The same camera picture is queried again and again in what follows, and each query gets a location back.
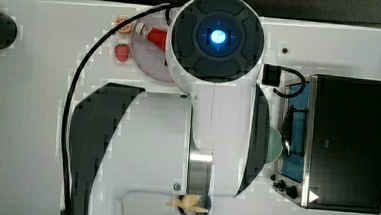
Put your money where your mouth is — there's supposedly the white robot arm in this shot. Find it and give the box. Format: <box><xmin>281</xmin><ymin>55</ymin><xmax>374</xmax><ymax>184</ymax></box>
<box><xmin>82</xmin><ymin>0</ymin><xmax>270</xmax><ymax>215</ymax></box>

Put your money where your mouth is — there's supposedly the pale purple round plate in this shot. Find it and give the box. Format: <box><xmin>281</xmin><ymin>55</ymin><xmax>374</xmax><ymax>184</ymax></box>
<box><xmin>130</xmin><ymin>11</ymin><xmax>173</xmax><ymax>83</ymax></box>

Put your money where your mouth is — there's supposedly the red ketchup bottle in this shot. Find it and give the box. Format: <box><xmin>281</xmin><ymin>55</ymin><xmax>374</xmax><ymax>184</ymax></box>
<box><xmin>135</xmin><ymin>23</ymin><xmax>167</xmax><ymax>51</ymax></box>

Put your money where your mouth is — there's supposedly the red strawberry toy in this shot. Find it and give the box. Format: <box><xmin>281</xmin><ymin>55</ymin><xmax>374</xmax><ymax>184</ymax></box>
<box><xmin>114</xmin><ymin>44</ymin><xmax>131</xmax><ymax>62</ymax></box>

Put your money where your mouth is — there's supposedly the green mug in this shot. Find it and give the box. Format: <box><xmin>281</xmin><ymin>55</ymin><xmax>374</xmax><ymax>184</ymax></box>
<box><xmin>265</xmin><ymin>128</ymin><xmax>283</xmax><ymax>163</ymax></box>

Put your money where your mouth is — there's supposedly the peeled banana toy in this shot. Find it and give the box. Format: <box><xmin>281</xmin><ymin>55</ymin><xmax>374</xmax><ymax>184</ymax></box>
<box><xmin>167</xmin><ymin>194</ymin><xmax>201</xmax><ymax>210</ymax></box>

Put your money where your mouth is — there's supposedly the dark blue small bowl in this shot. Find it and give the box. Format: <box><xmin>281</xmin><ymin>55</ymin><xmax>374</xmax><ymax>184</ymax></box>
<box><xmin>177</xmin><ymin>196</ymin><xmax>212</xmax><ymax>215</ymax></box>

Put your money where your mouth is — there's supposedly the orange slice toy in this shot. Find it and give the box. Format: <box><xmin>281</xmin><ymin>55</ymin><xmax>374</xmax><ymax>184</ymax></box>
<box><xmin>115</xmin><ymin>15</ymin><xmax>132</xmax><ymax>34</ymax></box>

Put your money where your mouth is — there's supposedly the black toaster oven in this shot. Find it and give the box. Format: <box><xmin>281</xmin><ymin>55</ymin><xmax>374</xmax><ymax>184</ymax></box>
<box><xmin>271</xmin><ymin>74</ymin><xmax>381</xmax><ymax>214</ymax></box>

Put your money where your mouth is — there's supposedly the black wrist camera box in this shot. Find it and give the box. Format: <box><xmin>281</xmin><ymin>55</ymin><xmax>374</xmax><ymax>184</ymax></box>
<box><xmin>262</xmin><ymin>64</ymin><xmax>281</xmax><ymax>87</ymax></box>

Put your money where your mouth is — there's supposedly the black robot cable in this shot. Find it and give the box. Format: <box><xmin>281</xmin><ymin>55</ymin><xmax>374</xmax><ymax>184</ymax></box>
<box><xmin>56</xmin><ymin>0</ymin><xmax>176</xmax><ymax>215</ymax></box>

